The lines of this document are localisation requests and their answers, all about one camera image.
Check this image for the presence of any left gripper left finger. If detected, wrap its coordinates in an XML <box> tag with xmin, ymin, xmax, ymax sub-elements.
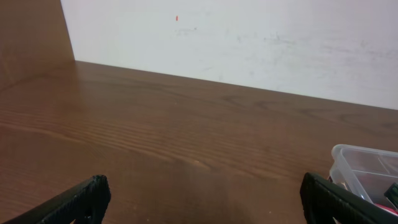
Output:
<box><xmin>4</xmin><ymin>175</ymin><xmax>111</xmax><ymax>224</ymax></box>

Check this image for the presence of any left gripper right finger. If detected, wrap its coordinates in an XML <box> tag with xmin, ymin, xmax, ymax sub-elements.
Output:
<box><xmin>300</xmin><ymin>172</ymin><xmax>397</xmax><ymax>224</ymax></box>

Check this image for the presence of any red Panadol box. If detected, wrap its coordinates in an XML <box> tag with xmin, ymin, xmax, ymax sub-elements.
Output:
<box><xmin>374</xmin><ymin>203</ymin><xmax>398</xmax><ymax>216</ymax></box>

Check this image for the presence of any green round-logo box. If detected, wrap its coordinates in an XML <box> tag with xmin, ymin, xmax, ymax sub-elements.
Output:
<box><xmin>384</xmin><ymin>182</ymin><xmax>398</xmax><ymax>210</ymax></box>

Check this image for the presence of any clear plastic container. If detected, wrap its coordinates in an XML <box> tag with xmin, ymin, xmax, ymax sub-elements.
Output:
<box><xmin>328</xmin><ymin>144</ymin><xmax>397</xmax><ymax>212</ymax></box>

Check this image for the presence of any brown wooden side panel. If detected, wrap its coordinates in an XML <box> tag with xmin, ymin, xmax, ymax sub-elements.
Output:
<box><xmin>1</xmin><ymin>0</ymin><xmax>74</xmax><ymax>90</ymax></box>

